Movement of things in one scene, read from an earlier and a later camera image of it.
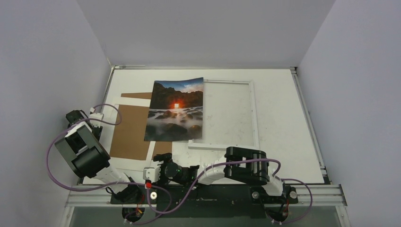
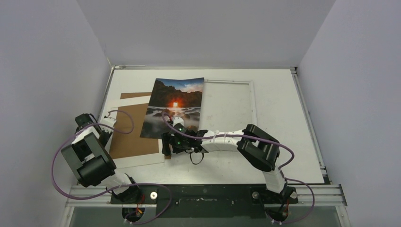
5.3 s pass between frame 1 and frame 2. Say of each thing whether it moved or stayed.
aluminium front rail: stayed
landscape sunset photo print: stayed
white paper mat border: moved
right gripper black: moved
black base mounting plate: stayed
